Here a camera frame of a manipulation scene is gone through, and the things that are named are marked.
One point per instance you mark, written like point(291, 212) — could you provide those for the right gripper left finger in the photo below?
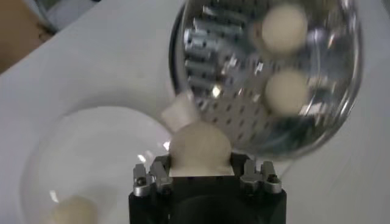
point(155, 181)

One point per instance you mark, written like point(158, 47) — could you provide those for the perforated steel steamer basket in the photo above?
point(231, 115)

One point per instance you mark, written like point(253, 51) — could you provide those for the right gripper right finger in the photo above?
point(259, 179)

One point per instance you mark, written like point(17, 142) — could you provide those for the white round plate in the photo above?
point(91, 152)

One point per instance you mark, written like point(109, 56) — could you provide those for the white steamed baozi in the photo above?
point(283, 27)
point(286, 91)
point(73, 211)
point(199, 146)

